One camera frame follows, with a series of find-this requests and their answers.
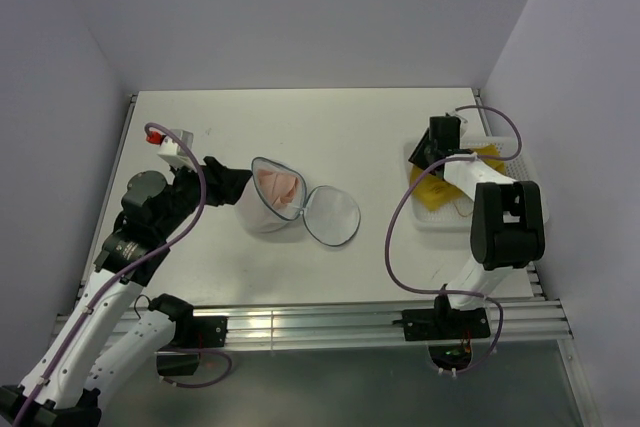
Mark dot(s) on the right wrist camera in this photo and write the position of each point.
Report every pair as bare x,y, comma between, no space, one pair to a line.
455,114

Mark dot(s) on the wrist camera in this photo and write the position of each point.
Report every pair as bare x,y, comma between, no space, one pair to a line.
455,114
171,152

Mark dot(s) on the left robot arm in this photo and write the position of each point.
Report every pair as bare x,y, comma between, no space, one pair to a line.
71,383

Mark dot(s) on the white plastic basket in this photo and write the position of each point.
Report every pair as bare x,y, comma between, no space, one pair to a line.
456,216

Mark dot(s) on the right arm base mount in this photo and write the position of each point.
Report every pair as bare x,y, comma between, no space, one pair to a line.
456,329

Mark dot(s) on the white mesh laundry bag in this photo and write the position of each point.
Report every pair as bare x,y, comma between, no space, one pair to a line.
330,215

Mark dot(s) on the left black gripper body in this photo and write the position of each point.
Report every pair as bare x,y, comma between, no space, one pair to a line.
186,192

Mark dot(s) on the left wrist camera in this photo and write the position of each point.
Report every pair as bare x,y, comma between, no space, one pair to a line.
171,152

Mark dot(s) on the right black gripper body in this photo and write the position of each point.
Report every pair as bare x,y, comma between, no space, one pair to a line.
433,146

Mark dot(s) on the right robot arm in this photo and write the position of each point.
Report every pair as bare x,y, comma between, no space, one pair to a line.
507,226

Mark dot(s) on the pink bra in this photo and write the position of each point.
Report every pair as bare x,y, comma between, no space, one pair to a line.
278,188

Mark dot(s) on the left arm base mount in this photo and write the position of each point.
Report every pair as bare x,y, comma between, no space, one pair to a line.
183,355

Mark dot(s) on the yellow cloth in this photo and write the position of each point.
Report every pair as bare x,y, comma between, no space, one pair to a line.
434,193

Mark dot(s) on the aluminium rail frame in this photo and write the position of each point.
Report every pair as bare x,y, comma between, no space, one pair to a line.
284,291

